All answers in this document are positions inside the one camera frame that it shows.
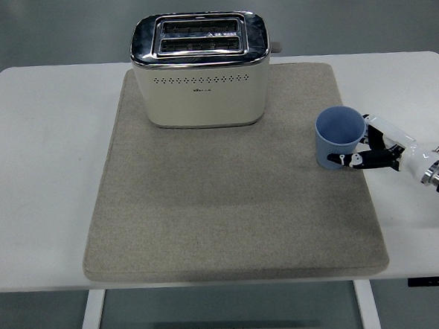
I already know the cream and chrome toaster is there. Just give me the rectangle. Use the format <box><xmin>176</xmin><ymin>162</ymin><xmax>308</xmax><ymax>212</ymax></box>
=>
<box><xmin>127</xmin><ymin>6</ymin><xmax>289</xmax><ymax>134</ymax></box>

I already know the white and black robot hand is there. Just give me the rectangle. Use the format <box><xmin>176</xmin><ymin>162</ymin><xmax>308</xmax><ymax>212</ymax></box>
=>
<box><xmin>324</xmin><ymin>109</ymin><xmax>438</xmax><ymax>186</ymax></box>

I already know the black table control panel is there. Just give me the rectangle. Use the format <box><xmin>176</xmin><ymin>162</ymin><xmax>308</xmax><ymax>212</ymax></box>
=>
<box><xmin>407</xmin><ymin>276</ymin><xmax>439</xmax><ymax>289</ymax></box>

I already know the white table leg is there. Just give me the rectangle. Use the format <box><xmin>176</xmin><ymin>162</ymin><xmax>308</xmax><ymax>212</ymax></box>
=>
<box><xmin>353</xmin><ymin>278</ymin><xmax>383</xmax><ymax>329</ymax></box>
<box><xmin>74</xmin><ymin>289</ymin><xmax>109</xmax><ymax>329</ymax></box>

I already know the beige fabric mat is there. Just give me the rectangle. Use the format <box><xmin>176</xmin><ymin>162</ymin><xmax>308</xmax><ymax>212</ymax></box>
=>
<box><xmin>71</xmin><ymin>54</ymin><xmax>391</xmax><ymax>293</ymax></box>

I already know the blue plastic cup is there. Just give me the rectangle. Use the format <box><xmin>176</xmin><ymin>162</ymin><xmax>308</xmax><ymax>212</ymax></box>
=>
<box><xmin>313</xmin><ymin>104</ymin><xmax>371</xmax><ymax>172</ymax></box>

